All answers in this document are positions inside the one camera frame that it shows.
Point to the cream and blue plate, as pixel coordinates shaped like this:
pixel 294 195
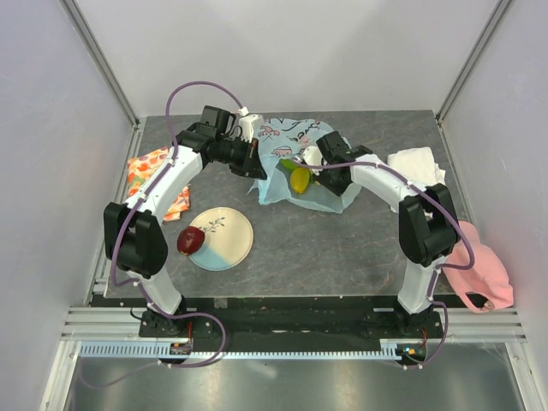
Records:
pixel 228 239

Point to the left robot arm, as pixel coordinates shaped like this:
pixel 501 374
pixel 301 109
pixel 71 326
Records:
pixel 133 239

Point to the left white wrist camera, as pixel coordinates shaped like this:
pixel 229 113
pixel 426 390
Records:
pixel 248 123

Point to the white folded cloth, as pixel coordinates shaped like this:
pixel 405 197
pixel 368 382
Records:
pixel 417 165

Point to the right aluminium frame post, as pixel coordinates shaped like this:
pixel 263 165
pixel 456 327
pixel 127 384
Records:
pixel 480 46

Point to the pink cap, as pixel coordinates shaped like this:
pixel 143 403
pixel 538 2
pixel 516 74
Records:
pixel 485 286

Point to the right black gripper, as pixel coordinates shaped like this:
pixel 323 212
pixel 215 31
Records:
pixel 338 189

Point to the red fake apple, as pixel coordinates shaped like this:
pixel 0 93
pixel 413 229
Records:
pixel 190 240

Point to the yellow fake mango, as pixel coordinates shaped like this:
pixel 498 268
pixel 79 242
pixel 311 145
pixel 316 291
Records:
pixel 299 180

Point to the light blue plastic bag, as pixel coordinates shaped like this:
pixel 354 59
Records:
pixel 286 138

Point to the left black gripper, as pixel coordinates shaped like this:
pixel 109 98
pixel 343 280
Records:
pixel 251 164

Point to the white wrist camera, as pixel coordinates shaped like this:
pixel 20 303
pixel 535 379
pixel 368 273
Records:
pixel 313 159
pixel 248 123

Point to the slotted cable duct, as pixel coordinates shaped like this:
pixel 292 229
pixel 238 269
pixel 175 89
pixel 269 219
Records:
pixel 172 351

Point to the floral orange napkin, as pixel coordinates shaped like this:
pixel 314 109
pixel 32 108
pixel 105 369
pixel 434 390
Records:
pixel 141 169

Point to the aluminium frame post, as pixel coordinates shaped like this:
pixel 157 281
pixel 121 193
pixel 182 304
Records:
pixel 82 27
pixel 480 46

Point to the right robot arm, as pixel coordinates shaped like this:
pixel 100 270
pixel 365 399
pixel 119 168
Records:
pixel 427 218

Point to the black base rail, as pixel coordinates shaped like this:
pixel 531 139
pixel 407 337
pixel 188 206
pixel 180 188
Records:
pixel 371 317

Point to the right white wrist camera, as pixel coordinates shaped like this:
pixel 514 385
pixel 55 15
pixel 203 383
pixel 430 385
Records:
pixel 313 159

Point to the left aluminium frame post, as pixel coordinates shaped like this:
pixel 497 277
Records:
pixel 82 27

